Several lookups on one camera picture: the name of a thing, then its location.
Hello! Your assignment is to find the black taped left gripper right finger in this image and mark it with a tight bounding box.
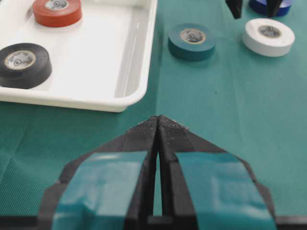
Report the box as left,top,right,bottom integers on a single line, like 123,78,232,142
157,115,277,230

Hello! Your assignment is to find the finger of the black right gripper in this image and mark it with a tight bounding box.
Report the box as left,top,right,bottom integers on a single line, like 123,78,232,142
266,0,283,17
225,0,243,19

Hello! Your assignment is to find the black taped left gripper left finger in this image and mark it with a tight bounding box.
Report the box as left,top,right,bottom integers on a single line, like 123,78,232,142
38,116,158,230

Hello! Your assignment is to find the white tape roll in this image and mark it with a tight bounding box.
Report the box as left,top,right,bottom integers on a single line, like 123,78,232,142
242,18,295,57

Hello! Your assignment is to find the black tape roll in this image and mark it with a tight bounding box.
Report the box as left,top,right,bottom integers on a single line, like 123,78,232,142
0,43,52,89

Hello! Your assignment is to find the red tape roll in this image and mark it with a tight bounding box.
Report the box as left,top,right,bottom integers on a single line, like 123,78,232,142
32,0,82,27

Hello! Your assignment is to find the blue tape roll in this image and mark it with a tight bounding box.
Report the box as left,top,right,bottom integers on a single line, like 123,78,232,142
248,0,293,17

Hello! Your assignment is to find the green tape roll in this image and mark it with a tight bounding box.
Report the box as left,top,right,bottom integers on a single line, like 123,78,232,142
168,23,216,61

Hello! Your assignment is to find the white plastic tray case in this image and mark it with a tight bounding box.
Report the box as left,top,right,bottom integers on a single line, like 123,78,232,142
0,0,157,112

